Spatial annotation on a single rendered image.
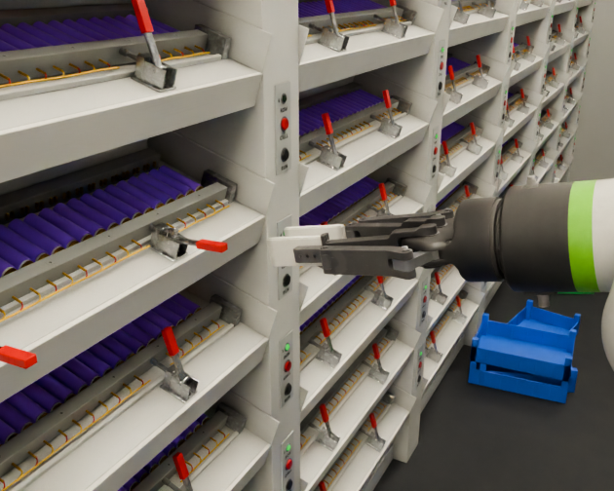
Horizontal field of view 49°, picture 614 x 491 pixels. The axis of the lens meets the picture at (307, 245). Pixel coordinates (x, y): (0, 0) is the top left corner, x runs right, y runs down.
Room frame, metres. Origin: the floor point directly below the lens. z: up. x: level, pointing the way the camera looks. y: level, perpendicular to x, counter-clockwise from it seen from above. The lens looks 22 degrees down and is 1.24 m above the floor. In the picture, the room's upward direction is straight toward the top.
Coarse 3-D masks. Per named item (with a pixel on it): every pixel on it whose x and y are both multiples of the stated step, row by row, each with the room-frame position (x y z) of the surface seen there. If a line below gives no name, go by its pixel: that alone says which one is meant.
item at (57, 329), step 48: (144, 144) 0.93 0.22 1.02; (192, 144) 0.93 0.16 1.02; (0, 192) 0.72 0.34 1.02; (240, 192) 0.89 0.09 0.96; (240, 240) 0.83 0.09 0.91; (96, 288) 0.63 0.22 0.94; (144, 288) 0.66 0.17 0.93; (0, 336) 0.53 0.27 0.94; (48, 336) 0.54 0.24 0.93; (96, 336) 0.60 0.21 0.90; (0, 384) 0.50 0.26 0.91
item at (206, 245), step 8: (176, 232) 0.72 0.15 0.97; (176, 240) 0.72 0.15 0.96; (184, 240) 0.72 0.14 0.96; (192, 240) 0.72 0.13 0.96; (200, 240) 0.71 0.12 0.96; (208, 240) 0.71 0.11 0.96; (200, 248) 0.70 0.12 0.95; (208, 248) 0.70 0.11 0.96; (216, 248) 0.69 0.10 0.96; (224, 248) 0.69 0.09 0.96
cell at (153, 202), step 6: (120, 186) 0.82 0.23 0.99; (126, 186) 0.82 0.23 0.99; (132, 186) 0.82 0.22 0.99; (132, 192) 0.81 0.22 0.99; (138, 192) 0.81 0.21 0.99; (144, 192) 0.81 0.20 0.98; (138, 198) 0.81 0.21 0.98; (144, 198) 0.80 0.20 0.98; (150, 198) 0.80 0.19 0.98; (150, 204) 0.80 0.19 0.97; (156, 204) 0.80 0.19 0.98
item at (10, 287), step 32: (224, 192) 0.88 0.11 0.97; (128, 224) 0.72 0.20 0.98; (192, 224) 0.79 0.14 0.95; (64, 256) 0.63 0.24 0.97; (96, 256) 0.67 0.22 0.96; (128, 256) 0.69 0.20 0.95; (0, 288) 0.56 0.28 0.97; (32, 288) 0.59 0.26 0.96; (64, 288) 0.60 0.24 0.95; (0, 320) 0.54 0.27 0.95
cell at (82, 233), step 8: (48, 208) 0.72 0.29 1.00; (40, 216) 0.71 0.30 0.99; (48, 216) 0.71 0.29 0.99; (56, 216) 0.71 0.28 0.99; (56, 224) 0.70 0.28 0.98; (64, 224) 0.70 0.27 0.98; (72, 224) 0.70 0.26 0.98; (72, 232) 0.69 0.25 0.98; (80, 232) 0.69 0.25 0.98; (88, 232) 0.69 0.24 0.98; (80, 240) 0.69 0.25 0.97
